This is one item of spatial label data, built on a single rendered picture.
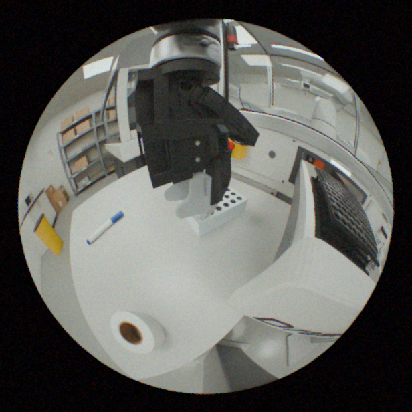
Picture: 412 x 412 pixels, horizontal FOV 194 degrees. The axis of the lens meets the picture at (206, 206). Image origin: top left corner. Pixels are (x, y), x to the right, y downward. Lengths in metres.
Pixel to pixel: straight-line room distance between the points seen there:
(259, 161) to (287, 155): 0.09
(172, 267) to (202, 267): 0.05
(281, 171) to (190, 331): 0.41
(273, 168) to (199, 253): 0.30
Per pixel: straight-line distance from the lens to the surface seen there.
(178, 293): 0.20
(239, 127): 0.15
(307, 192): 0.16
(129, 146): 0.66
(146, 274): 0.22
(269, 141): 0.36
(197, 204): 0.15
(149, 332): 0.17
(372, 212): 0.49
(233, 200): 0.25
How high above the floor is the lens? 0.95
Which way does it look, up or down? 42 degrees down
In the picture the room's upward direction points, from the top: straight up
